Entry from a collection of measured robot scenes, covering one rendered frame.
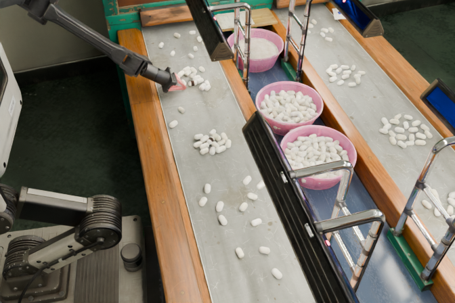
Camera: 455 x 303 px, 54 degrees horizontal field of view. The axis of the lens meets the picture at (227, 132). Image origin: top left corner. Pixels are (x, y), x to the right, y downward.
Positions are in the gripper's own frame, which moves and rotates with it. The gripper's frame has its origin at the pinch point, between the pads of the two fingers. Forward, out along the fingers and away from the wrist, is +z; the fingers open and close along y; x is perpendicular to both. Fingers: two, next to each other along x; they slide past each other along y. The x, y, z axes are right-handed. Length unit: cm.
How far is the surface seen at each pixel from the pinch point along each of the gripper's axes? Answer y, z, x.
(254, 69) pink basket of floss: 12.8, 31.0, -17.2
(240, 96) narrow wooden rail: -12.2, 15.8, -13.6
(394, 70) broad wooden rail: -12, 69, -57
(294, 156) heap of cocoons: -47, 24, -18
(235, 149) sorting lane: -37.8, 10.0, -5.8
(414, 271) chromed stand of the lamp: -96, 41, -27
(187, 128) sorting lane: -22.2, -1.4, 3.6
